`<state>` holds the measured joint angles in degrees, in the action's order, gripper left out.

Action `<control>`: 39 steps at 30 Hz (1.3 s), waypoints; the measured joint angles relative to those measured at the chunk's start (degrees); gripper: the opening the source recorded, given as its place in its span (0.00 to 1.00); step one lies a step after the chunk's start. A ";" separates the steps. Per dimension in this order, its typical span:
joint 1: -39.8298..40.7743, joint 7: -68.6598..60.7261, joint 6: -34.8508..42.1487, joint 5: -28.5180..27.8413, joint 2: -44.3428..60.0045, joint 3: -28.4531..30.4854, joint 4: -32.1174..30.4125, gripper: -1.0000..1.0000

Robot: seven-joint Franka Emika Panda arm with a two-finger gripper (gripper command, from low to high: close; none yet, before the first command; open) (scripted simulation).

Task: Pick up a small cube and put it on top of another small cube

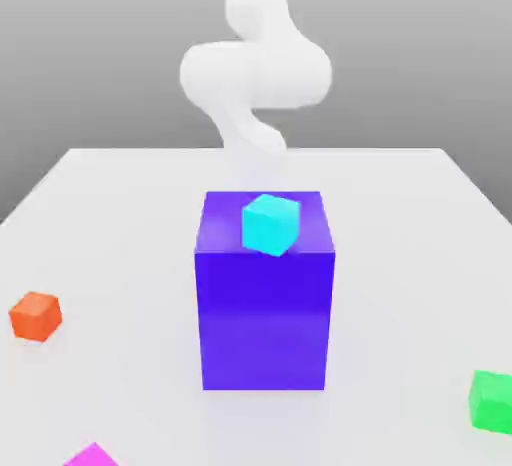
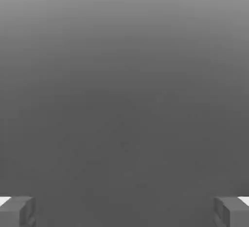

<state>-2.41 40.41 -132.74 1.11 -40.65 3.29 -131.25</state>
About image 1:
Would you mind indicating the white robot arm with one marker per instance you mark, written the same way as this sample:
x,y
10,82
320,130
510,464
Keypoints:
x,y
256,74

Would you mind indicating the small cyan cube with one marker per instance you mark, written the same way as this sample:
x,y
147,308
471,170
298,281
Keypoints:
x,y
270,224

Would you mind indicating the small orange cube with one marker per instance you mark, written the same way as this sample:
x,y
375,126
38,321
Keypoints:
x,y
35,317

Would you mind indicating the small magenta cube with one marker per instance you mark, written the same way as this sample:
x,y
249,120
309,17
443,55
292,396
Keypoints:
x,y
92,457

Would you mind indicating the small green cube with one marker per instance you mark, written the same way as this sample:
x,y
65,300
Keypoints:
x,y
492,402

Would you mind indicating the large purple box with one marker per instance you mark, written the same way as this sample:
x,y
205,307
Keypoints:
x,y
264,322

